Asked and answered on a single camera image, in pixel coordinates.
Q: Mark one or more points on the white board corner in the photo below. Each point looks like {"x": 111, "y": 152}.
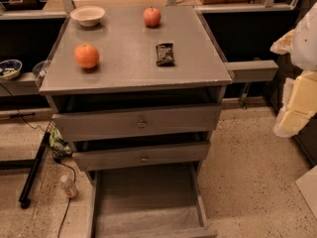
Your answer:
{"x": 307, "y": 185}

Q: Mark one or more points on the green snack bag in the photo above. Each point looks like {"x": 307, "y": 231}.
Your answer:
{"x": 58, "y": 144}

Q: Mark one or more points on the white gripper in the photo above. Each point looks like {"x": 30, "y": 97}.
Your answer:
{"x": 306, "y": 45}

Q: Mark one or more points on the clear plastic cup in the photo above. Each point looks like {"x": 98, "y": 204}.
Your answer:
{"x": 40, "y": 69}

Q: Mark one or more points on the clear plastic bottle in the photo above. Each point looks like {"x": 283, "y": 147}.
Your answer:
{"x": 68, "y": 186}

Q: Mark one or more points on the dark snack bar packet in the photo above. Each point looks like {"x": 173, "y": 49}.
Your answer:
{"x": 165, "y": 54}

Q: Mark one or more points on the red apple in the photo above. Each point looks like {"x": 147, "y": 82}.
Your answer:
{"x": 151, "y": 17}

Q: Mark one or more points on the grey side shelf beam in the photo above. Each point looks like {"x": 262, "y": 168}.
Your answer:
{"x": 252, "y": 71}

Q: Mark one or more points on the black metal leg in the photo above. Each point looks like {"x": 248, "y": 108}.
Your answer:
{"x": 24, "y": 197}

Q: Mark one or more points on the orange fruit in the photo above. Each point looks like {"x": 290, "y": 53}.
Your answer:
{"x": 86, "y": 55}

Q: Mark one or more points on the grey open bottom drawer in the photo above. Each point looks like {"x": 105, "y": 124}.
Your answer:
{"x": 160, "y": 201}

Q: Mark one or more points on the grey middle drawer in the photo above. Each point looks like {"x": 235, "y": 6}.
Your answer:
{"x": 141, "y": 156}

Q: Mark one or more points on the blue patterned bowl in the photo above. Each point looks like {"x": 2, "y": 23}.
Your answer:
{"x": 10, "y": 69}

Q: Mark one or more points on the grey top drawer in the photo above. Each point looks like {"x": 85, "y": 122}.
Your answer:
{"x": 124, "y": 123}

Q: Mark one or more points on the grey drawer cabinet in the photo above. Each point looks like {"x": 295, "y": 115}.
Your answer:
{"x": 127, "y": 75}

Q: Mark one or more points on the beige bowl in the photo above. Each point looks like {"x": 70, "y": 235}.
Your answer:
{"x": 88, "y": 16}

